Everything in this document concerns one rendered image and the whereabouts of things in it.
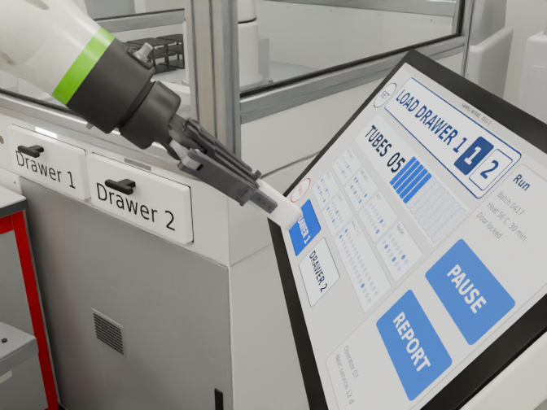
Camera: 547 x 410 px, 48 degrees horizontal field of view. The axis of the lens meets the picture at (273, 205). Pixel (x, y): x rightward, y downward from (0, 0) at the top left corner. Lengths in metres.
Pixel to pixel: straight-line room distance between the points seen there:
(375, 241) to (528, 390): 0.23
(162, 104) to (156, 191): 0.48
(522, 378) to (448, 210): 0.18
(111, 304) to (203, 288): 0.36
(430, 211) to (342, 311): 0.13
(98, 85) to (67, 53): 0.04
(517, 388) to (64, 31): 0.51
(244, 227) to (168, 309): 0.29
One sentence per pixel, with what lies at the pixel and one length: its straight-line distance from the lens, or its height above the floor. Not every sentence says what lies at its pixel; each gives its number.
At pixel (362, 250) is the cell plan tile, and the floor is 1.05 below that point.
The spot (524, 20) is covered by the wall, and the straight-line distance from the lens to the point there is 4.08.
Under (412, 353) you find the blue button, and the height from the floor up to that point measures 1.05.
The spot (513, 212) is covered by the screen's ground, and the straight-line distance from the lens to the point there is 0.50.
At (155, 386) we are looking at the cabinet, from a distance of 1.48.
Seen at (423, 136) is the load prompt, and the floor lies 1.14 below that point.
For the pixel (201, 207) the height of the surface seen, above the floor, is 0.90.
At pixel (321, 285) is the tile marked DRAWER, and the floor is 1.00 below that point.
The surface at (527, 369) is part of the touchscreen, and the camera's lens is 0.44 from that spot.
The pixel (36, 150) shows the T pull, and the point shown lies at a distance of 1.43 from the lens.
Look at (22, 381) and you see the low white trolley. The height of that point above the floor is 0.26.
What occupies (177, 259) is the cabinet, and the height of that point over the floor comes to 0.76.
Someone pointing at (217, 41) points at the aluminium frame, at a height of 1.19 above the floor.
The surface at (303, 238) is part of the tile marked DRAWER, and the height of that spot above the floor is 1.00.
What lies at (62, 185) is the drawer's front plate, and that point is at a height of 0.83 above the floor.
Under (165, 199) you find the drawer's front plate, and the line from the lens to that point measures 1.13.
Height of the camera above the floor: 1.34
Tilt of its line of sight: 24 degrees down
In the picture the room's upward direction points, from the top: straight up
